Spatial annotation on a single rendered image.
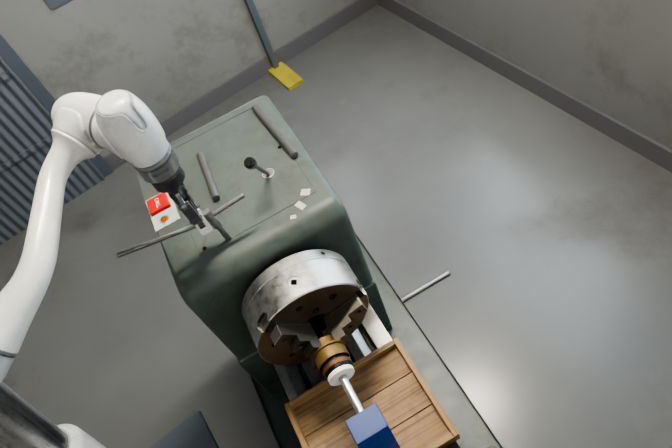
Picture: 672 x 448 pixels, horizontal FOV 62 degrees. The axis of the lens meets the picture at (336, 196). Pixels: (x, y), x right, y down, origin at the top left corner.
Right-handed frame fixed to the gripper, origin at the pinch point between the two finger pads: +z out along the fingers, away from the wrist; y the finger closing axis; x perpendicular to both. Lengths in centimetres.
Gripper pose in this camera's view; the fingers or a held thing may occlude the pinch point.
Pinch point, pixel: (201, 222)
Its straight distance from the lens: 144.0
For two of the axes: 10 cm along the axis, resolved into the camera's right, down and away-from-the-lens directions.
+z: 2.4, 6.1, 7.6
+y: 4.4, 6.3, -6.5
